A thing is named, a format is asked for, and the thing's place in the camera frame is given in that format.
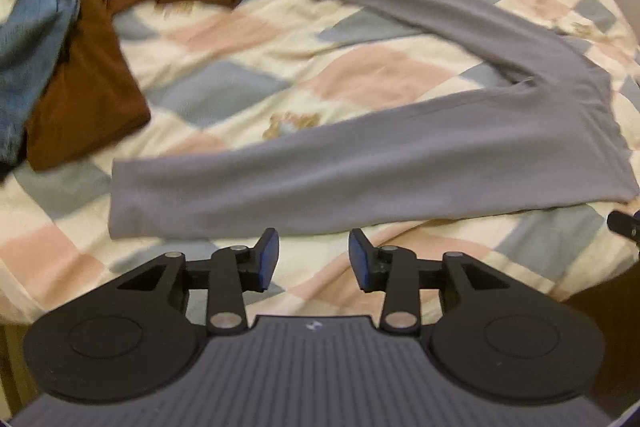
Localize brown shirt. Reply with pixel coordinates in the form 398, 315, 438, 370
25, 0, 257, 172

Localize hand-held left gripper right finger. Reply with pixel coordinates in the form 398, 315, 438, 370
348, 228, 506, 336

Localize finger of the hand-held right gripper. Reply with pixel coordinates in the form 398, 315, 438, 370
606, 211, 640, 253

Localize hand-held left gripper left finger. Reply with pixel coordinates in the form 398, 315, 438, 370
117, 228, 281, 336

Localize checked pastel quilt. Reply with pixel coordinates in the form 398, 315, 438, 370
0, 0, 640, 327

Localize blue jeans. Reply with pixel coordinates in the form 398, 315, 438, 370
0, 0, 82, 166

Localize grey pants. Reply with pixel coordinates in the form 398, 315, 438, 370
107, 0, 640, 241

